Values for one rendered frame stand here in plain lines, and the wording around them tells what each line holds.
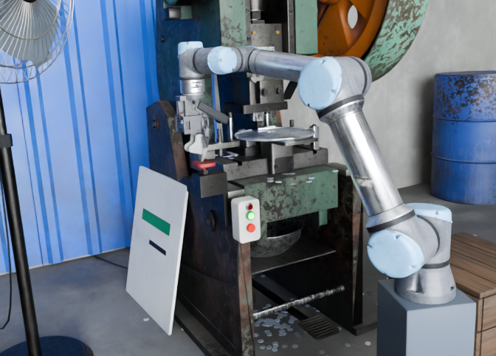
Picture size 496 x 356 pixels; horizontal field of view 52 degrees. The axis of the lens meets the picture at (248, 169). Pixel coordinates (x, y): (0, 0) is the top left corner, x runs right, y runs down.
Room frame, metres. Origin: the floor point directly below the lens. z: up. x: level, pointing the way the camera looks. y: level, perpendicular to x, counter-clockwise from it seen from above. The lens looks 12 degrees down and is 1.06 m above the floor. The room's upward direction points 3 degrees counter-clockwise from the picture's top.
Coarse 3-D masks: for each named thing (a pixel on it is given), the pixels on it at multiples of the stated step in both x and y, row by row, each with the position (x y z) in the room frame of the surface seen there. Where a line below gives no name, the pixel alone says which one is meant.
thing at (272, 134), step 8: (264, 128) 1.96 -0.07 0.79; (272, 128) 1.97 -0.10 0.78; (280, 128) 1.96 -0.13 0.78; (288, 128) 1.95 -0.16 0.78; (296, 128) 1.93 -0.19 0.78; (304, 128) 1.91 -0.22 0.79; (240, 136) 1.81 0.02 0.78; (248, 136) 1.81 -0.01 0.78; (256, 136) 1.80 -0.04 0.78; (264, 136) 1.77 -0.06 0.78; (272, 136) 1.76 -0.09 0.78; (280, 136) 1.76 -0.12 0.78; (288, 136) 1.76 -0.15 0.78; (296, 136) 1.76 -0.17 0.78; (304, 136) 1.71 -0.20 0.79
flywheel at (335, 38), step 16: (320, 0) 2.12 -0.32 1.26; (336, 0) 2.07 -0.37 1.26; (352, 0) 2.00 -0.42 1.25; (368, 0) 1.92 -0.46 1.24; (384, 0) 1.81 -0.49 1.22; (320, 16) 2.18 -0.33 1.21; (336, 16) 2.09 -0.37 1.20; (368, 16) 1.92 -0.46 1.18; (384, 16) 1.81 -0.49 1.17; (320, 32) 2.18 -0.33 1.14; (336, 32) 2.09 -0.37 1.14; (352, 32) 2.00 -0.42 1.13; (368, 32) 1.87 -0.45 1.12; (320, 48) 2.18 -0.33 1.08; (336, 48) 2.09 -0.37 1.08; (352, 48) 1.95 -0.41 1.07; (368, 48) 1.88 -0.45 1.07
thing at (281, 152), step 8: (264, 144) 1.79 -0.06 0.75; (272, 144) 1.76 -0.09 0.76; (280, 144) 1.66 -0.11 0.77; (288, 144) 1.64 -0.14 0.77; (296, 144) 1.66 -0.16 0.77; (264, 152) 1.79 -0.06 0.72; (272, 152) 1.76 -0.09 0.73; (280, 152) 1.77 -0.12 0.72; (288, 152) 1.79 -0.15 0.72; (272, 160) 1.76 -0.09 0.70; (280, 160) 1.77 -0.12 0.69; (288, 160) 1.79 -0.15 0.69; (272, 168) 1.76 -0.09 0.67; (280, 168) 1.77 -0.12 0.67; (288, 168) 1.79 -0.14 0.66
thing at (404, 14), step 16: (400, 0) 1.75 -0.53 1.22; (416, 0) 1.79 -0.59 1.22; (400, 16) 1.77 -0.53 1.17; (416, 16) 1.81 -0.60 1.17; (384, 32) 1.78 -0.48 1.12; (400, 32) 1.81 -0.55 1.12; (416, 32) 1.85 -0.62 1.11; (384, 48) 1.82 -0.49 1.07; (400, 48) 1.86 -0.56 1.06; (368, 64) 1.86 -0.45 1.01; (384, 64) 1.90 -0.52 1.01
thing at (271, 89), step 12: (252, 24) 1.84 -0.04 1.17; (264, 24) 1.86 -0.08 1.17; (276, 24) 1.88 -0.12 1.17; (252, 36) 1.84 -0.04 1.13; (264, 36) 1.86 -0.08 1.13; (276, 36) 1.88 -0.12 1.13; (264, 48) 1.86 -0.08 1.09; (276, 48) 1.88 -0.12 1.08; (240, 84) 1.88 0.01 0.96; (252, 84) 1.83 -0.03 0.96; (264, 84) 1.82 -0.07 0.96; (276, 84) 1.84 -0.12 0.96; (240, 96) 1.88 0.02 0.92; (252, 96) 1.83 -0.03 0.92; (264, 96) 1.82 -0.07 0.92; (276, 96) 1.84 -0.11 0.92
